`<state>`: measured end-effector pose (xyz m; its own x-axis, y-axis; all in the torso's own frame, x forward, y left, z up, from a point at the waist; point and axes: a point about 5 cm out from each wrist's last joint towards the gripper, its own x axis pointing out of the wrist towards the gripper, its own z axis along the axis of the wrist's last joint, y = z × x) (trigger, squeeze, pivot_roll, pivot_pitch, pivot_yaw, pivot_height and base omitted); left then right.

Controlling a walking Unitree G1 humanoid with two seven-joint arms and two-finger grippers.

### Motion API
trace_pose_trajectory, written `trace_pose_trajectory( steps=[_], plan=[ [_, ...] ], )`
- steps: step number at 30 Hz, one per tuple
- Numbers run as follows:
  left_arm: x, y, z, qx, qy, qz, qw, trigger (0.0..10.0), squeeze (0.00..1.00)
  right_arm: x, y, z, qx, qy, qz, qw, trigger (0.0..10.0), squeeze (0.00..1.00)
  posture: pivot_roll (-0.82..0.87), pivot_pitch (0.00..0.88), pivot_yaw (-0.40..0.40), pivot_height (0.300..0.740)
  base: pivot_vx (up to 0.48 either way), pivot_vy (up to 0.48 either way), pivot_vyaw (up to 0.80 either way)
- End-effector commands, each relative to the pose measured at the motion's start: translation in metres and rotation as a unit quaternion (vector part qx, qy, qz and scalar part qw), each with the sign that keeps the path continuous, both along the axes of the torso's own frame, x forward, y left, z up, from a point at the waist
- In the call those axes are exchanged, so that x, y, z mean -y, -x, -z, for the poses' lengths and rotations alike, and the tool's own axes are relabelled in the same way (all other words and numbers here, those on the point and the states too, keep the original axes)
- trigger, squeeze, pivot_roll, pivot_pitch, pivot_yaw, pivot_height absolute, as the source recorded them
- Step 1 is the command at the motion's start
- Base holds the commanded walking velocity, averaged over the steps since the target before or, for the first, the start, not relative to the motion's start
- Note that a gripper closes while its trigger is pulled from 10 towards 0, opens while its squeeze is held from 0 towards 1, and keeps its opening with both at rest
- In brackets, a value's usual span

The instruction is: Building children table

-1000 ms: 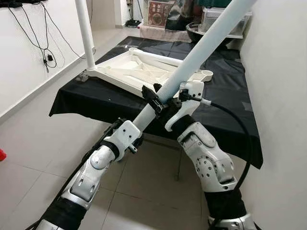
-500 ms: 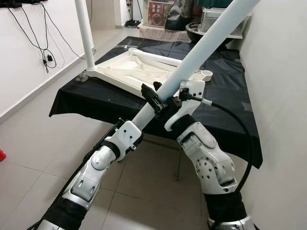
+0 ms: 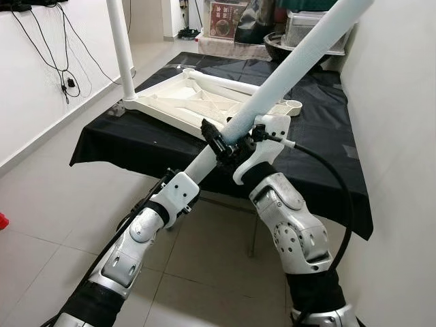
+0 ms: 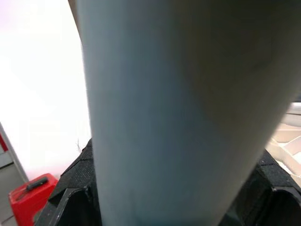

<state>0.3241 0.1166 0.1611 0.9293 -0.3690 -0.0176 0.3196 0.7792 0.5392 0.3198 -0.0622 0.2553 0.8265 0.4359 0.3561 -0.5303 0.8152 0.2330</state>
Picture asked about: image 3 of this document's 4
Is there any black trailing power cable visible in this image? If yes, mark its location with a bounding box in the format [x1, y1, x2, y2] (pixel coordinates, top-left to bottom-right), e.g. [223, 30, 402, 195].
[61, 7, 120, 86]

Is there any black floor mop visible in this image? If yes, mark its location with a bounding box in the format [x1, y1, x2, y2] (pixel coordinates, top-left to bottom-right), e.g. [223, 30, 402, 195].
[178, 0, 202, 38]

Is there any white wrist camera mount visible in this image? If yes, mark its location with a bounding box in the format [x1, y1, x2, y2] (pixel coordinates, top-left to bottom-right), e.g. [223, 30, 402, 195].
[233, 114, 292, 186]
[160, 172, 200, 229]

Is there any white plastic table top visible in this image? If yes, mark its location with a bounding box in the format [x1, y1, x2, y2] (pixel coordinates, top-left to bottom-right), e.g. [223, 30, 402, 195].
[121, 68, 304, 140]

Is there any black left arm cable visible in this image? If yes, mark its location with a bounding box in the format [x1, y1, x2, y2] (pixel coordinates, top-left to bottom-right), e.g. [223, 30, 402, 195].
[41, 178, 168, 327]

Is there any black wok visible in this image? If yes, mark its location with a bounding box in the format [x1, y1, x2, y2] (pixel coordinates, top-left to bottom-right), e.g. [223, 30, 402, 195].
[264, 31, 300, 62]

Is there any black looped power cable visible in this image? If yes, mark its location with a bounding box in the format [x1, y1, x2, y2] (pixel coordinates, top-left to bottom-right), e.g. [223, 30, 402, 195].
[10, 7, 81, 103]

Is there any orange lidded storage box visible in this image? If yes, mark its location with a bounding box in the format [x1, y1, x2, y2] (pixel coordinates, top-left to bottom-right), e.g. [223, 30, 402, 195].
[208, 0, 249, 38]

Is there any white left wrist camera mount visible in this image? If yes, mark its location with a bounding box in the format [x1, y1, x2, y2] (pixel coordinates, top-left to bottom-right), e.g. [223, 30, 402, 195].
[160, 172, 200, 229]

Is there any black router with antennas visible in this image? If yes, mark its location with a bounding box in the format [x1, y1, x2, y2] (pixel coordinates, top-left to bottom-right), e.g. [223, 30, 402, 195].
[0, 0, 69, 11]

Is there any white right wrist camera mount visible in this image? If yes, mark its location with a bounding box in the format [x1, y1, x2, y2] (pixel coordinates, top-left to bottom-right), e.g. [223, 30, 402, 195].
[233, 114, 292, 186]

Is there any green round lid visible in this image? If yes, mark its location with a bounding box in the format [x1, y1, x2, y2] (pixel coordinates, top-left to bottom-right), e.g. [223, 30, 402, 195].
[276, 0, 341, 13]

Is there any clear plastic storage box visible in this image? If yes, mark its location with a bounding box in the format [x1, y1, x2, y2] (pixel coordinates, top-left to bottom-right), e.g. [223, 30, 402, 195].
[283, 10, 352, 55]

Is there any black tablecloth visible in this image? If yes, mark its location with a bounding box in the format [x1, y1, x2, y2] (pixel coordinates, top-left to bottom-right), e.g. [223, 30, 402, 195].
[69, 51, 374, 240]

